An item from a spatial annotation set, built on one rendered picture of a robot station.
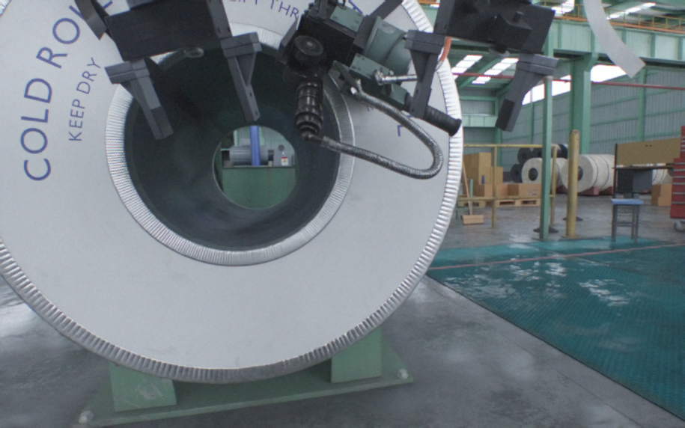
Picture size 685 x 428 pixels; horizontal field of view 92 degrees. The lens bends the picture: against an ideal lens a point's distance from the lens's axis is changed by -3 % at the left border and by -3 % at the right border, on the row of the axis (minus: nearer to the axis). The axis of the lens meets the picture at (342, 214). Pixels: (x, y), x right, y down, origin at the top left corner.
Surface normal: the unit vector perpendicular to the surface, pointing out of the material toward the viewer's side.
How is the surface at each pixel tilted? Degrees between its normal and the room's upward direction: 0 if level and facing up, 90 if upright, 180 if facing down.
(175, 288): 90
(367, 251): 90
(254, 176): 90
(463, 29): 114
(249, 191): 90
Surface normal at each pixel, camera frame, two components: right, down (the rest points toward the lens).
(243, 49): -0.07, 0.49
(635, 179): 0.21, 0.09
